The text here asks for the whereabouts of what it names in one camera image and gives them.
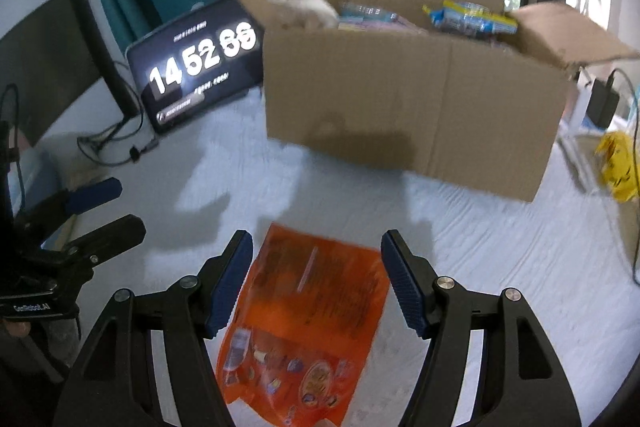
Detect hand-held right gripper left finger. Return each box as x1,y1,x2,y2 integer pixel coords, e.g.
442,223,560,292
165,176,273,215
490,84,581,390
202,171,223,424
52,229,254,427

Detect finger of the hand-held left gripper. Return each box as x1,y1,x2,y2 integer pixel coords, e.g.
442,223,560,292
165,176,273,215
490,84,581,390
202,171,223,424
30,214,147,278
15,177,123,235

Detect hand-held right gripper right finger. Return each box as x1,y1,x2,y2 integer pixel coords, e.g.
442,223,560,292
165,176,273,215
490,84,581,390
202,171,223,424
380,229,583,427

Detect orange snack packet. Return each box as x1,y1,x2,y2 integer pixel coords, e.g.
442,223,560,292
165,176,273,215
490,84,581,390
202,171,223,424
215,222,391,425

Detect cardboard box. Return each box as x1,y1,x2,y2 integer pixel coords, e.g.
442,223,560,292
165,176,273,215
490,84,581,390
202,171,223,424
206,0,640,202

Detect blue cartoon snack packet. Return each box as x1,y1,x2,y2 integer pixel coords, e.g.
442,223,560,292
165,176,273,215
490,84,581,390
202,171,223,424
422,0,518,40

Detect person's left hand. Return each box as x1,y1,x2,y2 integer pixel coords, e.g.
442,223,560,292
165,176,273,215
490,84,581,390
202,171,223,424
2,319,33,340

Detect black tablet with clock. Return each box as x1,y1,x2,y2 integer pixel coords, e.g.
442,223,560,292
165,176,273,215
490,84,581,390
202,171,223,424
125,0,265,134

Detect yellow duck packet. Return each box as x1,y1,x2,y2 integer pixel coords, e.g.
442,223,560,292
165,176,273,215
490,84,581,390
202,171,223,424
595,132,640,204

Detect black power adapter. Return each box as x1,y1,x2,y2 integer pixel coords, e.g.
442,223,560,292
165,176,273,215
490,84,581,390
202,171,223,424
587,77,621,128

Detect black tablet cable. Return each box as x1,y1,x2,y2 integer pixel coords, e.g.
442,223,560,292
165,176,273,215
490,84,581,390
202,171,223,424
77,62,161,168

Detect black adapter cable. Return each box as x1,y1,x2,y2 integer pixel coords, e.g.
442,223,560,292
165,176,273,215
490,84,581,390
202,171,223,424
607,67,640,108

